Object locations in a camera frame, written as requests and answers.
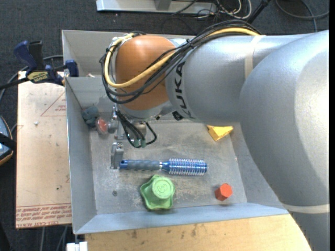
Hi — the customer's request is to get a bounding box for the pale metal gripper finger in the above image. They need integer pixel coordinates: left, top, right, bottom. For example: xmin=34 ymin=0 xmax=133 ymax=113
xmin=110 ymin=142 xmax=125 ymax=170
xmin=107 ymin=110 xmax=119 ymax=135

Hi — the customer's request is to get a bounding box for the red round toy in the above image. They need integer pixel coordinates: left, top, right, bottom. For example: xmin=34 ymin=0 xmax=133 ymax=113
xmin=95 ymin=117 xmax=109 ymax=135

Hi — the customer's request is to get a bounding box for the red-orange hexagonal block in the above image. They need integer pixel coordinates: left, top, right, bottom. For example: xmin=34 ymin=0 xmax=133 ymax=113
xmin=214 ymin=183 xmax=233 ymax=202

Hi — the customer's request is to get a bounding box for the blue hairbrush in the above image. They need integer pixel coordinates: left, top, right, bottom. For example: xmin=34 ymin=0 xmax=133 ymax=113
xmin=119 ymin=158 xmax=208 ymax=177

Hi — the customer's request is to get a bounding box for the yellow wedge block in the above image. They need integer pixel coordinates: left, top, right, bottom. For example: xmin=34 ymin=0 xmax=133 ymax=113
xmin=206 ymin=124 xmax=235 ymax=142

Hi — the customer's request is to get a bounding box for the brown cardboard board, red print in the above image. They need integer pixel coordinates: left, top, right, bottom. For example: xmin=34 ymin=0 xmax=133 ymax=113
xmin=15 ymin=71 xmax=73 ymax=230

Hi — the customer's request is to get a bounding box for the green star-shaped toy knob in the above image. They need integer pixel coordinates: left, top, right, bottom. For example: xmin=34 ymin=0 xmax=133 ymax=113
xmin=139 ymin=174 xmax=176 ymax=211

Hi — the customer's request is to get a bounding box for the grey metal bin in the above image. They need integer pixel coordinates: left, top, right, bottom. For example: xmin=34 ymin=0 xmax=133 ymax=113
xmin=61 ymin=29 xmax=290 ymax=235

